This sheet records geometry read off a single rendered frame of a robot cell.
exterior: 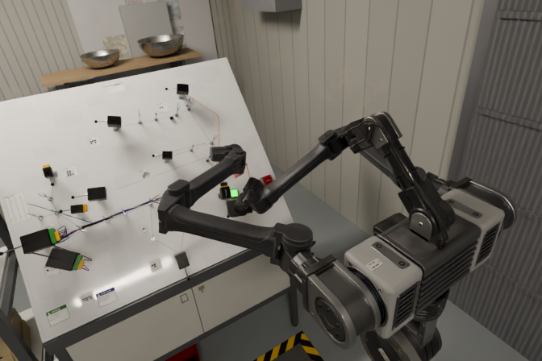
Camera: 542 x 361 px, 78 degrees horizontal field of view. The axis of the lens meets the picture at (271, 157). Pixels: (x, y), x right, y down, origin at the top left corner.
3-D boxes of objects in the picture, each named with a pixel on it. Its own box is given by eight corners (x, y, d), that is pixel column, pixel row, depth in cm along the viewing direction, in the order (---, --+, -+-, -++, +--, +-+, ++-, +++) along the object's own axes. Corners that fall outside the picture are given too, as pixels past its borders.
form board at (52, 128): (43, 342, 131) (42, 343, 129) (-27, 109, 143) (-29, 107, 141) (294, 226, 178) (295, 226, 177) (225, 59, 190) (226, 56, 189)
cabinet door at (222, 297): (291, 287, 199) (287, 237, 180) (205, 334, 177) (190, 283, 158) (289, 284, 201) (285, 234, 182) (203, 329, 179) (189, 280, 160)
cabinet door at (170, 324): (204, 333, 178) (189, 282, 159) (93, 393, 156) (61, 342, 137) (202, 330, 179) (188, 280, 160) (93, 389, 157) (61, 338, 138)
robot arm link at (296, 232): (145, 235, 91) (143, 204, 87) (172, 210, 103) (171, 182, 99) (305, 278, 81) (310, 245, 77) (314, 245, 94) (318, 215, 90)
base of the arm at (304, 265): (306, 313, 74) (305, 276, 68) (285, 289, 80) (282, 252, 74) (336, 294, 78) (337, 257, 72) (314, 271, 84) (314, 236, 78)
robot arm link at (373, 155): (348, 115, 133) (354, 133, 139) (319, 134, 132) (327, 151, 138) (432, 175, 98) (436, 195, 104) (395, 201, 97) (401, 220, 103)
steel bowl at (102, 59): (119, 60, 319) (116, 47, 313) (127, 66, 294) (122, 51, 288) (82, 67, 305) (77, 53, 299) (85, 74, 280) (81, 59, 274)
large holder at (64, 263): (39, 243, 137) (27, 242, 124) (84, 252, 141) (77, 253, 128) (31, 259, 135) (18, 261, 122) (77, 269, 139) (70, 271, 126)
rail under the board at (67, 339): (297, 237, 179) (297, 228, 176) (49, 356, 132) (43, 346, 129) (291, 231, 183) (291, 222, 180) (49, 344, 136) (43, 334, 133)
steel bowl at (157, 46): (179, 48, 349) (175, 32, 341) (193, 54, 316) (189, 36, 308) (136, 56, 331) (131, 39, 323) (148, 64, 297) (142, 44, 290)
